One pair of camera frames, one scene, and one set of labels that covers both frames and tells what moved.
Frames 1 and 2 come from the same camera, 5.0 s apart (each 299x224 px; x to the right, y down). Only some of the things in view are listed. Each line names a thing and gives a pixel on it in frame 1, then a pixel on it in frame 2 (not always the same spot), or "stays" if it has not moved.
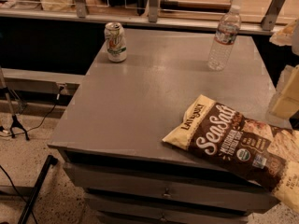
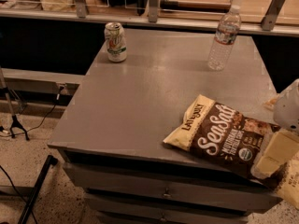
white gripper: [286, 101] to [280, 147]
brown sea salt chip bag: [265, 154] stays
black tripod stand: [15, 121] stays
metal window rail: [79, 12] stays
